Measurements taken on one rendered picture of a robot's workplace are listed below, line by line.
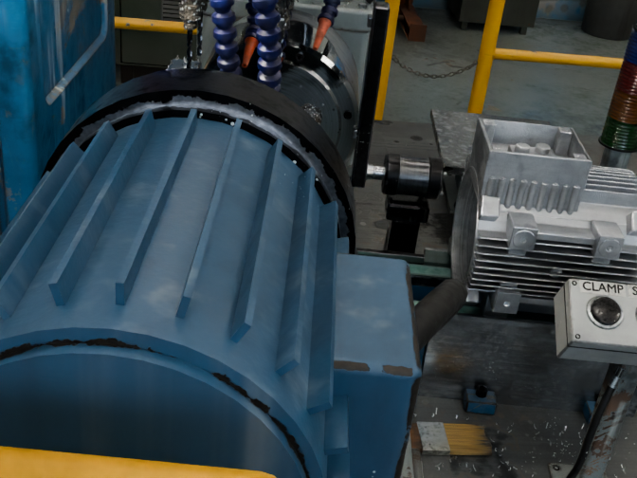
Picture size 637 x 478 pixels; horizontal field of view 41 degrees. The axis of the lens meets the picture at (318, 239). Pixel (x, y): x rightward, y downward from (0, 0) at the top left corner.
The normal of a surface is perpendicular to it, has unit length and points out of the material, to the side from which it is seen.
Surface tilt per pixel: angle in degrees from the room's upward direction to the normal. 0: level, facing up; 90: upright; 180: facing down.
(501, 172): 90
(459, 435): 1
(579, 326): 32
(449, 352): 90
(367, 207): 0
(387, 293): 0
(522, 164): 90
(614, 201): 88
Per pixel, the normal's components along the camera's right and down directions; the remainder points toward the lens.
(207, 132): 0.18, -0.85
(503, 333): -0.04, 0.50
